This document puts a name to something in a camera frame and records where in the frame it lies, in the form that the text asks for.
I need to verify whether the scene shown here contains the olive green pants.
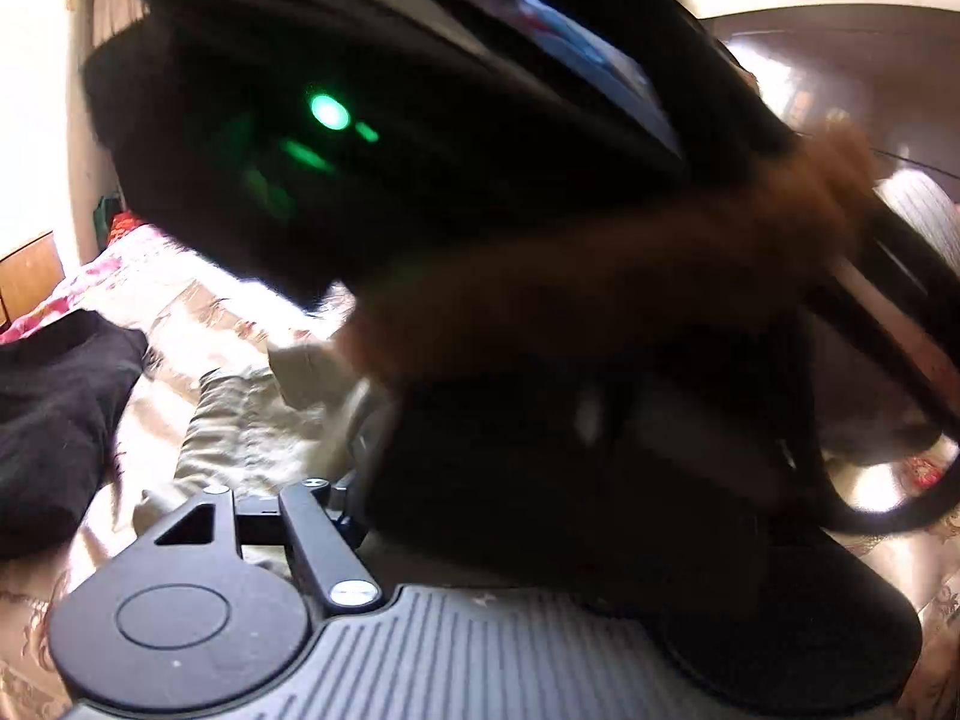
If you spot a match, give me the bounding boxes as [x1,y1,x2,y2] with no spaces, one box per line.
[133,343,384,533]

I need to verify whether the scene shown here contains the hand in brown sleeve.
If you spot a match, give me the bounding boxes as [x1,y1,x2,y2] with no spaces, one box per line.
[334,122,878,385]

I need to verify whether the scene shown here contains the red gift bag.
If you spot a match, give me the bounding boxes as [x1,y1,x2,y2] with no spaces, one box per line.
[107,210,145,245]

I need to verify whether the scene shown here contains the black folded garment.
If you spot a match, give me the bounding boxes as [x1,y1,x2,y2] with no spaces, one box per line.
[0,309,148,561]

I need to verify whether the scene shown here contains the wooden TV cabinet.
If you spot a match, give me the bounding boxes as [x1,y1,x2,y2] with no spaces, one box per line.
[0,232,64,327]

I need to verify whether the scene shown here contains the dark wooden headboard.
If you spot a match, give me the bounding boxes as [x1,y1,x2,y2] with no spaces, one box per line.
[703,4,958,200]

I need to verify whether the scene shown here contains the floral satin bedspread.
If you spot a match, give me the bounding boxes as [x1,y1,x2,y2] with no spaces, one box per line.
[2,227,958,718]

